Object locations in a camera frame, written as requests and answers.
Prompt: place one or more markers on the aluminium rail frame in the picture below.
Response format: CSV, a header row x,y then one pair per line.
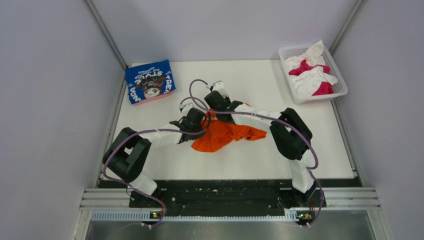
x,y
113,204

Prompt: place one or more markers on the white and pink crumpled t-shirt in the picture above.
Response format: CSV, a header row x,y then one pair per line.
x,y
309,74

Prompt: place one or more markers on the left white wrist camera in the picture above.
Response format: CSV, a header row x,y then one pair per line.
x,y
185,108

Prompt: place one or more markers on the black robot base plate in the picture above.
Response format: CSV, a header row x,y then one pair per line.
x,y
226,198

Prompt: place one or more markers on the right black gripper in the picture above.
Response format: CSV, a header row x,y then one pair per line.
x,y
228,99

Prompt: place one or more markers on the white plastic basket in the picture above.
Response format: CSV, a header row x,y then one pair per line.
x,y
340,89

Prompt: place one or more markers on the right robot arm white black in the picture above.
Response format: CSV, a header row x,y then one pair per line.
x,y
291,135

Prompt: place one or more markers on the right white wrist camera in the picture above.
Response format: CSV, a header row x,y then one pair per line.
x,y
220,88

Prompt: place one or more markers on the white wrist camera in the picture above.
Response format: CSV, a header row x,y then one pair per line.
x,y
185,108
220,88

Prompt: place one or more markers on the folded pink t-shirt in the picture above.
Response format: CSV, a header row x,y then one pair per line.
x,y
161,96

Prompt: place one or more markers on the folded blue printed t-shirt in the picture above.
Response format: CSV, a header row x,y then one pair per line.
x,y
149,80

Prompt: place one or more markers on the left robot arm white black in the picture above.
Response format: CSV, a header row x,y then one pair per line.
x,y
128,153

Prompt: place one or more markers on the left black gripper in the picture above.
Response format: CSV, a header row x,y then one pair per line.
x,y
196,136

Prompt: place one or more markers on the orange t-shirt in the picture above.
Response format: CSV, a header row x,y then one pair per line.
x,y
218,134

